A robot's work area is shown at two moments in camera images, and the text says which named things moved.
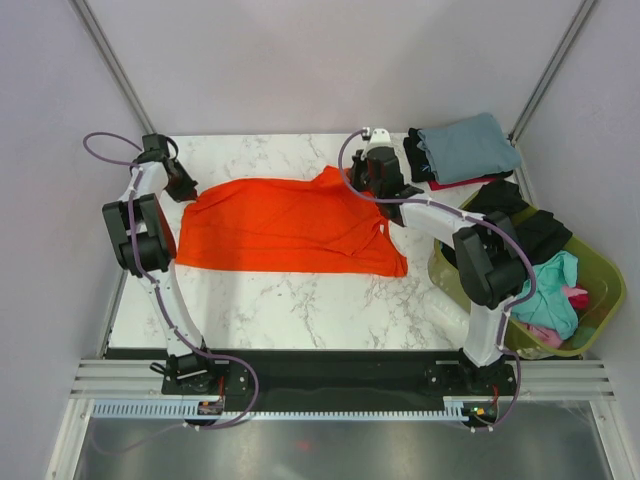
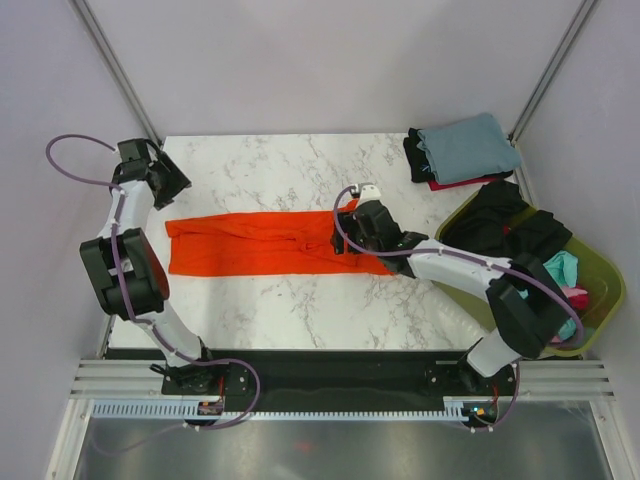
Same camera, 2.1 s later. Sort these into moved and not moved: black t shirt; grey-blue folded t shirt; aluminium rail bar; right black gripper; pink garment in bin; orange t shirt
Moved: orange t shirt; right black gripper
Not moved: pink garment in bin; aluminium rail bar; black t shirt; grey-blue folded t shirt
